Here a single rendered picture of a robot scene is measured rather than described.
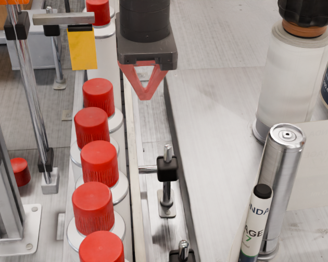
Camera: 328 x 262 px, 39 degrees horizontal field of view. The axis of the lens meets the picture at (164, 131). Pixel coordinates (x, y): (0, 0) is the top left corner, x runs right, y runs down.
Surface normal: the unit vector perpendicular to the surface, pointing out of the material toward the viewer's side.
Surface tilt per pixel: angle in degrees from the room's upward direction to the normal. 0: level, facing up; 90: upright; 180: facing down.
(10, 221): 90
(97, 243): 3
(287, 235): 0
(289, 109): 89
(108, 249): 3
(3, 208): 90
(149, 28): 90
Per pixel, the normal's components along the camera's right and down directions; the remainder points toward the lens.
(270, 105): -0.77, 0.39
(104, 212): 0.64, 0.50
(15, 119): 0.01, -0.76
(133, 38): -0.44, 0.58
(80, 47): 0.11, 0.65
